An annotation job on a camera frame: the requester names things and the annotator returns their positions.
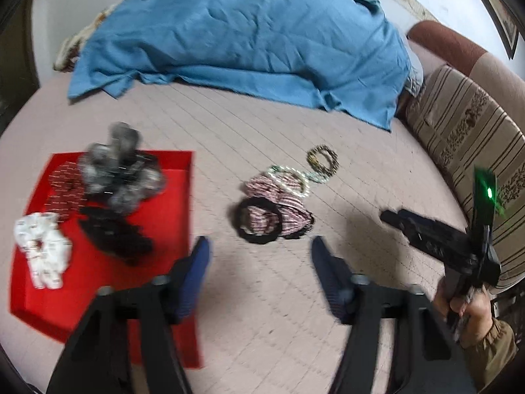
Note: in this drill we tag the red plaid scrunchie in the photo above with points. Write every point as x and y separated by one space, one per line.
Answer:
289 213

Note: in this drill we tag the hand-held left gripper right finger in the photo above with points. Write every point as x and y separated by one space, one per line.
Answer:
328 275

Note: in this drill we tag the floral patterned blanket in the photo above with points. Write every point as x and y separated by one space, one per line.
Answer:
69 49

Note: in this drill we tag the wooden door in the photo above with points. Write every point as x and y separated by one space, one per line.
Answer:
16 57

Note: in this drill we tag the red tray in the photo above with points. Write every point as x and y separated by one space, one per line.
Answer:
172 197

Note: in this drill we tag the person's right hand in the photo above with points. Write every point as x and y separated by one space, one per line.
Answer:
478 312

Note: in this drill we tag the person's right forearm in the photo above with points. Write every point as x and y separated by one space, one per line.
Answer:
492 353

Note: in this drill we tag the dark picture frame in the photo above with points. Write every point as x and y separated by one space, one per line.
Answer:
506 28

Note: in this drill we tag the grey quilted pillow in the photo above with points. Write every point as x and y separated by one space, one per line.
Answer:
414 69

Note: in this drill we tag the red dotted scrunchie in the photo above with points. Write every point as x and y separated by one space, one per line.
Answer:
65 193

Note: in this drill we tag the black hair clip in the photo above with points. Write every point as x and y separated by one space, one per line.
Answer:
110 234

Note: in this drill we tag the white scrunchie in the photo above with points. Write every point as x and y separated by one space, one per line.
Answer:
41 246

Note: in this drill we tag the grey fluffy scrunchie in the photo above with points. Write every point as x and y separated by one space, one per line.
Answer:
102 164

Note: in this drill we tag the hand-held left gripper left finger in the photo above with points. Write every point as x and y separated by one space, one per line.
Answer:
192 279

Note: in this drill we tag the brown cushion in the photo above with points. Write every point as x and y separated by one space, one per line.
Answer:
447 41

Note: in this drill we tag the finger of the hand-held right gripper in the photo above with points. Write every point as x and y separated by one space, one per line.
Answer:
426 234

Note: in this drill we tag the pink quilted bed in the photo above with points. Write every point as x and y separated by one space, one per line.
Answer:
287 131

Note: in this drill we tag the blue blanket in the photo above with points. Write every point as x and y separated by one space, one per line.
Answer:
246 41

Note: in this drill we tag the striped beige sofa cushion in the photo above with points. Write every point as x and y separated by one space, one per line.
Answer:
463 123

